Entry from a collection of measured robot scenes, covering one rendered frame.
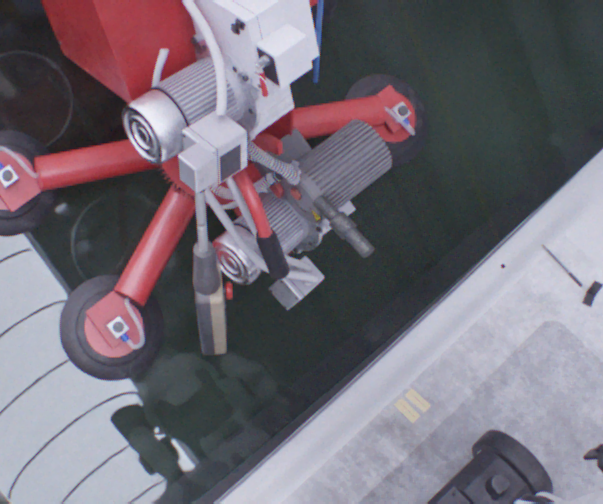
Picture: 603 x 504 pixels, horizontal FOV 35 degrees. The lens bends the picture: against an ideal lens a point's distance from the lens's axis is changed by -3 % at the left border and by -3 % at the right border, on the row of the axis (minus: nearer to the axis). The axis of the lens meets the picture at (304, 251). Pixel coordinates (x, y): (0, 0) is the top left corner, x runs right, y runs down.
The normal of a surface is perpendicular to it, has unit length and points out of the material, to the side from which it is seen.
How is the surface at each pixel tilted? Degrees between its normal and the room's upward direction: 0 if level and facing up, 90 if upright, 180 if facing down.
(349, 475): 0
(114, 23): 70
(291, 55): 75
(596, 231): 6
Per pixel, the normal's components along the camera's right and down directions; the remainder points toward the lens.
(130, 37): 0.64, 0.50
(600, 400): 0.05, -0.44
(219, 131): 0.04, -0.64
